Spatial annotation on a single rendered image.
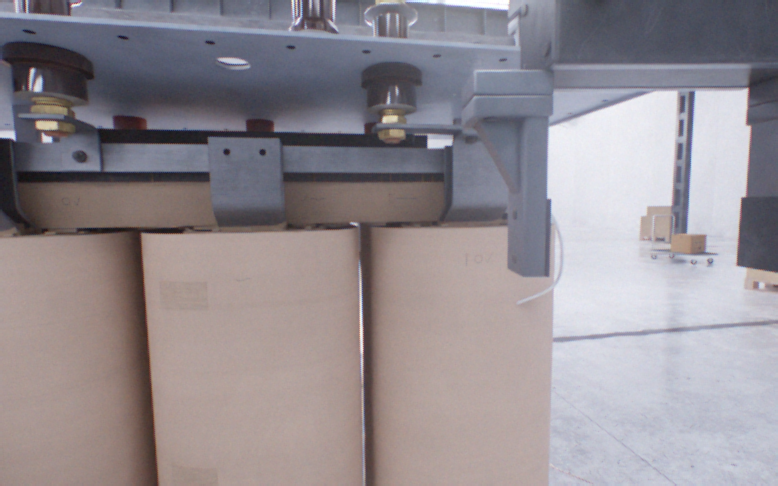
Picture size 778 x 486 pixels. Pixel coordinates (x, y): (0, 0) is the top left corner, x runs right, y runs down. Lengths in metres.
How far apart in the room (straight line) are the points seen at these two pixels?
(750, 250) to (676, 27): 0.13
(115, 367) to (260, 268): 0.34
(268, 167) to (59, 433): 0.57
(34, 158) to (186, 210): 0.25
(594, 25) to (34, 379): 0.87
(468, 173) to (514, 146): 0.58
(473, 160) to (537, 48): 0.58
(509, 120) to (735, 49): 0.10
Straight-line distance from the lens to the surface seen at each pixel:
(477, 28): 10.07
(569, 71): 0.23
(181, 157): 0.83
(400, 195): 0.86
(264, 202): 0.74
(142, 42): 0.73
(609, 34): 0.23
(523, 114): 0.21
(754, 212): 0.30
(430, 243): 0.75
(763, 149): 0.30
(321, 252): 0.72
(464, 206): 0.80
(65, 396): 0.89
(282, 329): 0.74
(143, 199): 0.90
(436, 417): 0.85
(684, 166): 13.38
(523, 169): 0.21
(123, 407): 0.95
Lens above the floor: 1.12
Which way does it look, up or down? 5 degrees down
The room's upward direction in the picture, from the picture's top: 1 degrees counter-clockwise
